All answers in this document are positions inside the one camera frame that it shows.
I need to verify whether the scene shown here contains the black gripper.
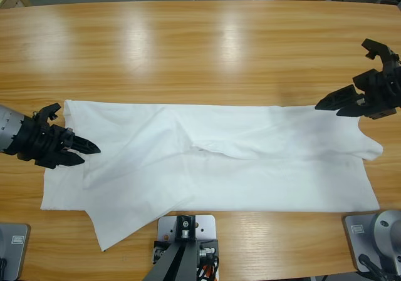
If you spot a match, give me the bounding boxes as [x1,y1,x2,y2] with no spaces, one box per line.
[314,69,401,120]
[6,117,102,170]

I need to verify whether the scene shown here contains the white Unitree T-shirt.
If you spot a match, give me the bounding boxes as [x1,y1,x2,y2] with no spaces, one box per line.
[40,98,383,252]

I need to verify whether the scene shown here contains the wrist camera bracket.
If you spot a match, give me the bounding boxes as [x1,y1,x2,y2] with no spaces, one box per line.
[361,38,401,75]
[31,102,62,128]

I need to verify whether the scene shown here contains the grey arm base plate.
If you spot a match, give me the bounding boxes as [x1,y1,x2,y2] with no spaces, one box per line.
[0,223,31,281]
[342,210,401,277]

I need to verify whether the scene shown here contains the white mount block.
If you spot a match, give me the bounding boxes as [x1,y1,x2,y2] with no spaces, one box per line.
[152,214,220,281]

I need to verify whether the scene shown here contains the orange and black cables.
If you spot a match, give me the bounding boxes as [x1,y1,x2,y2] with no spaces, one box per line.
[196,255,222,281]

